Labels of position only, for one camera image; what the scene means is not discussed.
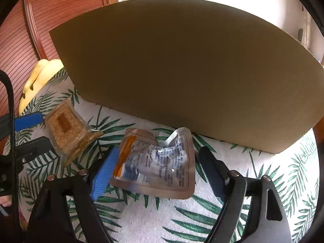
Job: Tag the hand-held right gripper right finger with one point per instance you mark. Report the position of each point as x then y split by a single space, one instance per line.
212 174

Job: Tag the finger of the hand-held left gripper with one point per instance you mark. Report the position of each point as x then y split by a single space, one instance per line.
25 122
33 148

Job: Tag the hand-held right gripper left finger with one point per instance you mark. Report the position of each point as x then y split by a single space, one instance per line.
106 172

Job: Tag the clear packet of brown crisp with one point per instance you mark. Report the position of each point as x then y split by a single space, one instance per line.
65 126

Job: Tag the silver foil snack packet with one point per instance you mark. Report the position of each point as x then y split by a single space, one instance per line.
162 162

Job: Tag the brown cardboard box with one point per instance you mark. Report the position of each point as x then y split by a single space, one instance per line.
177 68

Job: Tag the yellow plastic object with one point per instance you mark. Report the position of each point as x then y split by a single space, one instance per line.
38 73

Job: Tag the leaf print blanket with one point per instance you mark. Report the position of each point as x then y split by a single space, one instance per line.
177 212

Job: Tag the wooden slatted headboard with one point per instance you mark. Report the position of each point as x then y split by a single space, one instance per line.
63 10

